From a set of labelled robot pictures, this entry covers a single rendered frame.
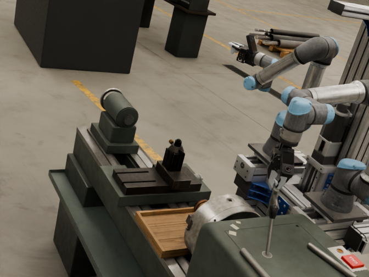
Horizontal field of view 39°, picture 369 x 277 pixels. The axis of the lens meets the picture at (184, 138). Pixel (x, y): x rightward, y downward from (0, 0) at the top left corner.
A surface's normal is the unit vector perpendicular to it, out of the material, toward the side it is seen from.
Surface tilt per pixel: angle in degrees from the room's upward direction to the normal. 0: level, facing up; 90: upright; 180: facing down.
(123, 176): 0
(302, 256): 0
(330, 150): 90
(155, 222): 0
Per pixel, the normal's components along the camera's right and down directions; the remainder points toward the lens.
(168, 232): 0.23, -0.88
